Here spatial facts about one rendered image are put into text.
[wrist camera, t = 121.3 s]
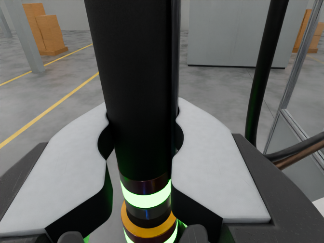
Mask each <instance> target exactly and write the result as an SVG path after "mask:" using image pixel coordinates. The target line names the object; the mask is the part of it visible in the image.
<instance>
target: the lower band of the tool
mask: <svg viewBox="0 0 324 243"><path fill-rule="evenodd" d="M121 218H122V222H123V224H124V226H125V227H126V228H127V229H128V231H129V232H131V233H132V234H133V235H135V236H138V237H142V238H153V237H157V236H160V235H162V234H164V233H165V232H167V231H168V230H169V229H170V228H171V226H172V225H173V224H174V222H175V220H176V217H175V216H174V215H173V213H172V211H171V213H170V216H169V217H168V219H167V220H166V221H165V222H164V223H162V224H161V225H159V226H157V227H154V228H150V229H145V228H140V227H138V226H136V225H134V224H133V223H132V222H131V221H130V220H129V218H128V216H127V213H126V205H125V201H124V202H123V204H122V207H121Z"/></svg>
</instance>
